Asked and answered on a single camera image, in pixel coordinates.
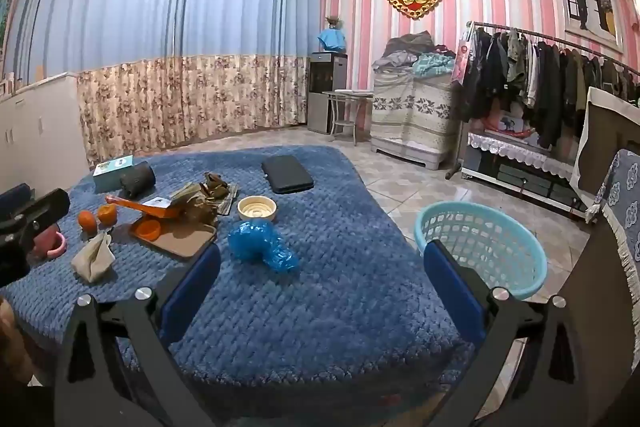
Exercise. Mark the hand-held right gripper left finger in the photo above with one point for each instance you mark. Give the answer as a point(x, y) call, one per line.
point(190, 292)

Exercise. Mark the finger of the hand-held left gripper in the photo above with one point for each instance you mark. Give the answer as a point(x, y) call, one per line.
point(14, 197)
point(47, 207)

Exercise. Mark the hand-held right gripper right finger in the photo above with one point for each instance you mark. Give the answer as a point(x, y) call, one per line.
point(455, 292)

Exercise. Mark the small orange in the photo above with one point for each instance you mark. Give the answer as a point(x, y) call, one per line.
point(86, 220)
point(107, 215)

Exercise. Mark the light blue plastic basket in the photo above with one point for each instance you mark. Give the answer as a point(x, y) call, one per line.
point(520, 277)

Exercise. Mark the brown paper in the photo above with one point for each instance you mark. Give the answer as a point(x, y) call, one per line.
point(200, 209)
point(215, 184)

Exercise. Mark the blue plastic bag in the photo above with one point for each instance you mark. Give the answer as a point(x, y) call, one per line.
point(260, 244)

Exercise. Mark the newspaper print packet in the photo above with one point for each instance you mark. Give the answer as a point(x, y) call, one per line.
point(227, 204)

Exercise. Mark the person's left forearm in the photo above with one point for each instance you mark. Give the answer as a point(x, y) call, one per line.
point(10, 337)

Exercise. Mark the pink cup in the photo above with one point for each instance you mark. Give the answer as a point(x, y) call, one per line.
point(52, 247)

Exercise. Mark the brown tray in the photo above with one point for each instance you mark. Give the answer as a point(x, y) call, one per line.
point(185, 239)

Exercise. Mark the beige crumpled cloth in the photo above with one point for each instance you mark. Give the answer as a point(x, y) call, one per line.
point(92, 257)

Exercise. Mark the teal tissue box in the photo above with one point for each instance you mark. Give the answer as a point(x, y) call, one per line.
point(107, 174)

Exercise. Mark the white low cabinet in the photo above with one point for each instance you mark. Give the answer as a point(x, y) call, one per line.
point(40, 127)

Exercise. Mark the orange plastic lid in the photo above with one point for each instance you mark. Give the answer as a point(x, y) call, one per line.
point(149, 228)

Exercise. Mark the orange plastic scoop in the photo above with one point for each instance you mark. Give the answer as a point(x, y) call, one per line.
point(130, 204)

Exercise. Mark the white printed packet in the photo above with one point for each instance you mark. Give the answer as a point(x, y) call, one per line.
point(156, 203)

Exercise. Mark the white round bowl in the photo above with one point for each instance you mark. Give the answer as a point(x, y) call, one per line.
point(257, 208)

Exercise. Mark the low dark cabinet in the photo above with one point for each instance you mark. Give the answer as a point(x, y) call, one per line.
point(520, 184)

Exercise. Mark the blue fluffy blanket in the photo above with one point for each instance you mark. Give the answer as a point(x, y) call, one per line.
point(325, 307)

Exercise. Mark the white lace cloth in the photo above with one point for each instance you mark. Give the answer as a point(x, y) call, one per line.
point(515, 152)

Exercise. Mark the black flat case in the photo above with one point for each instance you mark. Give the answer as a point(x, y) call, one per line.
point(287, 174)

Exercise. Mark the cabinet under patterned beige cloth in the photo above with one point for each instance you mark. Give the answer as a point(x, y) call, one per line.
point(410, 117)

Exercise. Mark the blue flower patterned cloth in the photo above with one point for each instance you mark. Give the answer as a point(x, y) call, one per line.
point(625, 207)

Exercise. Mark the blue and floral curtain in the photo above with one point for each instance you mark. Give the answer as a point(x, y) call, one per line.
point(150, 32)

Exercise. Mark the brown board with white cloth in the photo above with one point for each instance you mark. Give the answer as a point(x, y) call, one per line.
point(605, 137)

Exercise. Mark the small metal side table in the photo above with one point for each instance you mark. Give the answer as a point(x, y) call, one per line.
point(350, 96)

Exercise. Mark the teal patterned cloth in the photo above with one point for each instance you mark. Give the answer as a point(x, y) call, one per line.
point(432, 64)

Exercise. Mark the row of hanging clothes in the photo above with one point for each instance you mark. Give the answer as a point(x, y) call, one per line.
point(545, 77)

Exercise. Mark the grey water dispenser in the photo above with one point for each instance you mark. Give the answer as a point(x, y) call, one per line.
point(327, 92)

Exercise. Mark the pink hanging bag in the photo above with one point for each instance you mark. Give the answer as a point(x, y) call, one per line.
point(462, 52)

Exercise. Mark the pile of folded clothes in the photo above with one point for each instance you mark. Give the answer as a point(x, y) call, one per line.
point(400, 49)

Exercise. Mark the metal clothes rack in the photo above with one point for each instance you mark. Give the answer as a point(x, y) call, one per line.
point(550, 38)

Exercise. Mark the blue covered water bottle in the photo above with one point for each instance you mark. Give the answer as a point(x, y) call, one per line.
point(332, 38)

